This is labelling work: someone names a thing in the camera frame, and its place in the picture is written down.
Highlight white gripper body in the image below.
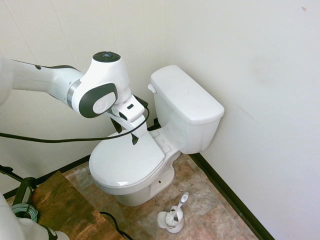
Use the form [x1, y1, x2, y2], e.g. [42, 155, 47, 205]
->
[111, 95, 148, 139]

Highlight white toilet seat lid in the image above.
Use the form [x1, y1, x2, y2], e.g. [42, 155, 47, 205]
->
[88, 129, 168, 189]

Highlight white toilet bowl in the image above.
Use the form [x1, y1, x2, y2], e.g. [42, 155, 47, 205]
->
[91, 127, 181, 208]

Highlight white toilet tank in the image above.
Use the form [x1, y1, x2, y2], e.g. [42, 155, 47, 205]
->
[152, 91, 222, 155]

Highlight white toilet tank lid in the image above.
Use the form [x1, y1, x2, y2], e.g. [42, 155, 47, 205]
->
[149, 64, 225, 126]

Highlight white toilet brush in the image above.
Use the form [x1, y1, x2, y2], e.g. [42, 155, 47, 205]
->
[163, 191, 190, 225]

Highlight white toilet brush holder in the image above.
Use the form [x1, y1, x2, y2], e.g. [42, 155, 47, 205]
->
[157, 205, 186, 235]

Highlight black stand clamp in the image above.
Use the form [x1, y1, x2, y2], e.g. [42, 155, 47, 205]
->
[0, 163, 39, 219]

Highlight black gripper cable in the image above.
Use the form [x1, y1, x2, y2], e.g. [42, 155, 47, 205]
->
[0, 98, 151, 144]

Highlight black floor cable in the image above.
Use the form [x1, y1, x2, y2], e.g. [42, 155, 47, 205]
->
[99, 211, 136, 240]

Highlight green coiled cable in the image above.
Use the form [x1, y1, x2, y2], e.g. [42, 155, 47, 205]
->
[10, 202, 39, 221]

